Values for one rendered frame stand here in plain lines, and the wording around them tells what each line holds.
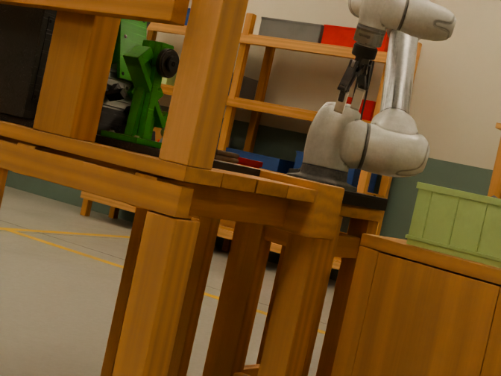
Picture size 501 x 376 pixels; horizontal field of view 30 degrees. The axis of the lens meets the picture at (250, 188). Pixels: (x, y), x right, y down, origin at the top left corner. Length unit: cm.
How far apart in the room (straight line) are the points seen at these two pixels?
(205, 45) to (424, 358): 99
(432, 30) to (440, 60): 545
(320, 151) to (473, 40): 537
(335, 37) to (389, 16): 529
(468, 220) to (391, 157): 61
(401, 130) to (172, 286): 120
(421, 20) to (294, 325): 99
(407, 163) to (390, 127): 13
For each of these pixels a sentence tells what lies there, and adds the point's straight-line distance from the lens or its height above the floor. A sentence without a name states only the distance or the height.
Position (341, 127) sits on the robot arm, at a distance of 300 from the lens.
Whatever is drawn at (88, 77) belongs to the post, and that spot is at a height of 103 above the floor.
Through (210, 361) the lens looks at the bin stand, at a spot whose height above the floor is 21.
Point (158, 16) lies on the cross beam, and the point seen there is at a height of 119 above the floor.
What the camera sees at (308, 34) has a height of 208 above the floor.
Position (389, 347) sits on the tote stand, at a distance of 254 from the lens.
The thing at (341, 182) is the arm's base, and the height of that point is 91.
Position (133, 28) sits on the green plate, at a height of 123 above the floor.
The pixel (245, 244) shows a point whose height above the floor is 65.
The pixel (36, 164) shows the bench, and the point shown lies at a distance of 241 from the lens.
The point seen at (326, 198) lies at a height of 86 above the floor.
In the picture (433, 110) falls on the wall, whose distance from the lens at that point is 828.
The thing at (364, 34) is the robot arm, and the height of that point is 136.
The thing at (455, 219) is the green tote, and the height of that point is 88.
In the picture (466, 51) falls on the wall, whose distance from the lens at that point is 828.
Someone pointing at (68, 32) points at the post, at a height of 113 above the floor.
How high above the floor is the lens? 93
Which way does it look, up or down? 2 degrees down
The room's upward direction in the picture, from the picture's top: 12 degrees clockwise
